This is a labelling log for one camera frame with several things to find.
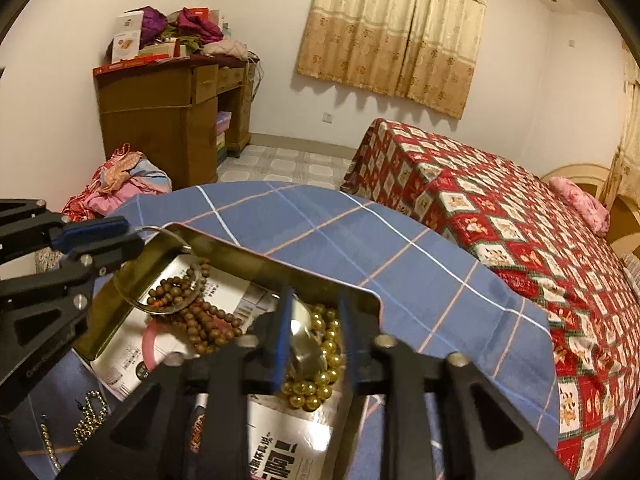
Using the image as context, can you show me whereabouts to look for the golden bead necklace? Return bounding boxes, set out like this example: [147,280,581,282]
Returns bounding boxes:
[282,305,346,411]

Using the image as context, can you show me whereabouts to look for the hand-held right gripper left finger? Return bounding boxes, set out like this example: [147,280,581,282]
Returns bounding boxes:
[60,285,296,480]

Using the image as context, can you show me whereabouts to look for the brown wooden desk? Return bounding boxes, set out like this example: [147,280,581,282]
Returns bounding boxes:
[92,55,252,192]

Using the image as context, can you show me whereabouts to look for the purple cloth bundle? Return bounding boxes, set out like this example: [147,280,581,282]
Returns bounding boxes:
[135,6,169,48]

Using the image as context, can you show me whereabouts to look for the red and white box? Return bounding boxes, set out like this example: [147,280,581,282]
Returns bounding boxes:
[187,7,223,26]

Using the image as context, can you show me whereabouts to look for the pile of clothes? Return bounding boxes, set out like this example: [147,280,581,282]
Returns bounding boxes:
[62,142,173,221]

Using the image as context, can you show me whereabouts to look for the pale pink cloth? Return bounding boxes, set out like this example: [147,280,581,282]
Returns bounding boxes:
[202,37,249,61]

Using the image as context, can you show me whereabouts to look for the white product box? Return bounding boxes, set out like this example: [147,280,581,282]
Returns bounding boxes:
[109,10,145,63]

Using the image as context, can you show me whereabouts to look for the narrow beige curtain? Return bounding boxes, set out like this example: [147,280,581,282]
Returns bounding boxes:
[600,42,640,211]

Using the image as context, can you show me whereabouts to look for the flat red box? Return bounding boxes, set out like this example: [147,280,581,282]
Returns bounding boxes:
[93,55,191,77]

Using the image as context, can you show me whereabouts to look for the pink metal tin box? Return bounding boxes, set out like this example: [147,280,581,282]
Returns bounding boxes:
[72,224,386,480]

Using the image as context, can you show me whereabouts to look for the clear glass bangle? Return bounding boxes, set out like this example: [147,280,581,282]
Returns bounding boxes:
[112,225,207,313]

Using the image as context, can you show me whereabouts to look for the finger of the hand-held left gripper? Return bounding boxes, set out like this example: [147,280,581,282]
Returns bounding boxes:
[0,236,146,361]
[0,199,128,266]

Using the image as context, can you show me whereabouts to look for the small tan box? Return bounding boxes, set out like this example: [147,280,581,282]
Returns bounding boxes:
[140,42,188,58]

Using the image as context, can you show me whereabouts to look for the gold chain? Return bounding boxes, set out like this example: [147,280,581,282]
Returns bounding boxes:
[73,392,108,447]

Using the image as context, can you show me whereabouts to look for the stacked storage boxes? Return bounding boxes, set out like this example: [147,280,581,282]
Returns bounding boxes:
[214,111,233,151]

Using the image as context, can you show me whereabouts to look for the blue plaid tablecloth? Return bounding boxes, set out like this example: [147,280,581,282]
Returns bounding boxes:
[20,182,561,480]

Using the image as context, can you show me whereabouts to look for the wide beige curtain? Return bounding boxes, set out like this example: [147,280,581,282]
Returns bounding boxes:
[295,0,490,120]

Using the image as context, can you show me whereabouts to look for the magenta cloth bundle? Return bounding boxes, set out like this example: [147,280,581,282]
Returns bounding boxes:
[177,7,224,46]

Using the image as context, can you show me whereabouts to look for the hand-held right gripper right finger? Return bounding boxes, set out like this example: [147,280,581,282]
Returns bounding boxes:
[336,289,571,480]

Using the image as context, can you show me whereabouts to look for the brown wooden bead bracelet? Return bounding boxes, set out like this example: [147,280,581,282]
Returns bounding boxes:
[146,259,243,356]

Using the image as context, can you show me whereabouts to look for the hanging cables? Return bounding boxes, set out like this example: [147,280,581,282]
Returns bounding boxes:
[247,52,263,106]

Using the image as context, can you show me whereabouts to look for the pink pillow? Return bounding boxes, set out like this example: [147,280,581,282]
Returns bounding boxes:
[549,176,611,233]

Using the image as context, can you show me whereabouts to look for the striped pillow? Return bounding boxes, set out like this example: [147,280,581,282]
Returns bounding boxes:
[622,255,640,301]

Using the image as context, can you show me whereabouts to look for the bed with red patterned sheet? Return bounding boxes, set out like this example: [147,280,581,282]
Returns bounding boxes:
[341,119,640,480]

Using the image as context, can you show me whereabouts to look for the cream wooden headboard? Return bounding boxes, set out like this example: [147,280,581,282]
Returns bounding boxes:
[542,162,640,256]

